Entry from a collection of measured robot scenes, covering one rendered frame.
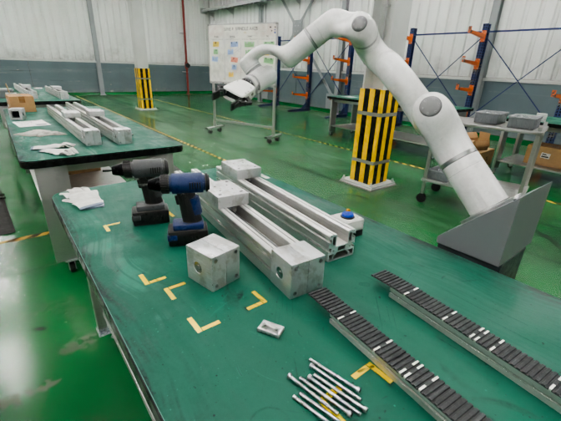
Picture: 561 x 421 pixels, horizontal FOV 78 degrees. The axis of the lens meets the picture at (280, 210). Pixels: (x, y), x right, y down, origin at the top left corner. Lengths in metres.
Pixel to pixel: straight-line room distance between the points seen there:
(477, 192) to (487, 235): 0.14
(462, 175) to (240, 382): 0.90
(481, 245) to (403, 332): 0.47
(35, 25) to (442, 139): 15.06
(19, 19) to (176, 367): 15.16
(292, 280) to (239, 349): 0.20
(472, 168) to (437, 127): 0.17
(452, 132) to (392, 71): 0.30
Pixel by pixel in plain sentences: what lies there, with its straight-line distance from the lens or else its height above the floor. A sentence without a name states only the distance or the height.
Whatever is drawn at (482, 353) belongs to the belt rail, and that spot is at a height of 0.79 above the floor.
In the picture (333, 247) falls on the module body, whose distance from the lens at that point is 1.01.
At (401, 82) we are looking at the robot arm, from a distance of 1.34.
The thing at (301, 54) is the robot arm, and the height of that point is 1.34.
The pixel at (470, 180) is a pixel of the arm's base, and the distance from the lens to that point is 1.24.
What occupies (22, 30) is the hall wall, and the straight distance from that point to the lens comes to 15.59.
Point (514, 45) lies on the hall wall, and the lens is 8.78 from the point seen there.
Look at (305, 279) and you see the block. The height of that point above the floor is 0.82.
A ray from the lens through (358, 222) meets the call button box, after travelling 1.17.
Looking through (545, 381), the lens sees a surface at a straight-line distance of 0.80.
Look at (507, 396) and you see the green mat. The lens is 0.79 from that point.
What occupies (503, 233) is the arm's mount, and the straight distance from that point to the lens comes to 1.16.
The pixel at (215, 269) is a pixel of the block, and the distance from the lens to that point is 0.86.
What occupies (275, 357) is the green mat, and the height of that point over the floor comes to 0.78.
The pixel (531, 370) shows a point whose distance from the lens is 0.81.
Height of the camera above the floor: 1.30
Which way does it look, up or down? 23 degrees down
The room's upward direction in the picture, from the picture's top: 2 degrees clockwise
